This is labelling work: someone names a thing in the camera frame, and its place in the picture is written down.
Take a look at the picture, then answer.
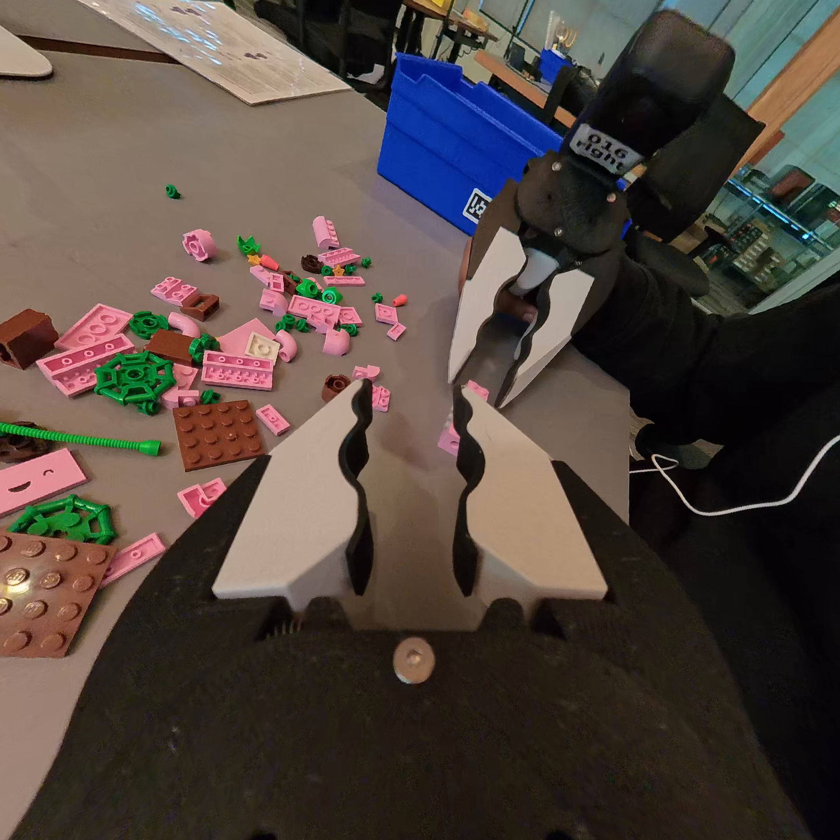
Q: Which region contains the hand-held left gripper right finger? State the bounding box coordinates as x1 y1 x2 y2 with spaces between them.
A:
451 385 609 603

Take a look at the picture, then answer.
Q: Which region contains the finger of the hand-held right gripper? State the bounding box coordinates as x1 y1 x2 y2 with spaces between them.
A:
494 268 598 409
448 225 530 386

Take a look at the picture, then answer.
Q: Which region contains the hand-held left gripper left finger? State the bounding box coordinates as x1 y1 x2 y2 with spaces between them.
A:
212 378 375 610

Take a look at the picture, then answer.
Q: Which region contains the pink toy brick assembly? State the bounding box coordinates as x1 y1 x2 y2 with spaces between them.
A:
438 381 490 457

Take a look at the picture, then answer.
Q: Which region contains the person's right forearm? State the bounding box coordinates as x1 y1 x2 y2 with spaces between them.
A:
571 249 840 454

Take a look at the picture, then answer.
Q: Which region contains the person's right hand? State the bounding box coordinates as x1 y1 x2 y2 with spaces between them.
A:
495 287 540 324

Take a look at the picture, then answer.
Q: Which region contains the brown studded plate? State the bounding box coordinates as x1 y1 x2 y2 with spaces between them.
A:
0 530 118 658
172 400 270 472

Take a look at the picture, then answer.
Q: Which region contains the blue storage bin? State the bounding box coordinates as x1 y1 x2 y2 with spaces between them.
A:
377 52 634 237

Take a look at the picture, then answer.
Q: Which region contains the pile of small toy bricks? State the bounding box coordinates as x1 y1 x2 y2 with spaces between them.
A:
0 182 411 658

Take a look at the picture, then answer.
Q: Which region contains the green web piece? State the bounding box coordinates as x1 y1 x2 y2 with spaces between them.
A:
94 351 177 404
8 495 118 546

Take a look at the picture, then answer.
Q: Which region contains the green ribbed rod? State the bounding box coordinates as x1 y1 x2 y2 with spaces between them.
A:
0 422 162 457

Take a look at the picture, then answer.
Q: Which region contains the person's black clothed body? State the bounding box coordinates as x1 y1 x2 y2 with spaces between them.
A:
626 367 840 840

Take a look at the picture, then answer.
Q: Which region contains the brown square brick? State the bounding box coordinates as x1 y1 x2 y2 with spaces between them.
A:
0 308 60 370

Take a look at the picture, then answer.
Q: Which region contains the printed instruction sheet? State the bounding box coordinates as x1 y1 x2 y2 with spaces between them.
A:
77 0 352 106

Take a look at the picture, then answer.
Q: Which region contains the white board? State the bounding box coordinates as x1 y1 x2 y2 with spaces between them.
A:
0 26 53 80

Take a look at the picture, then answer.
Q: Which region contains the wooden post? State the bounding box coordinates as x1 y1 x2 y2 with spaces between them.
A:
745 10 840 175

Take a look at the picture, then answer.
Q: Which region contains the white cable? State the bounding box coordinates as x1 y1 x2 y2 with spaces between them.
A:
630 433 840 516

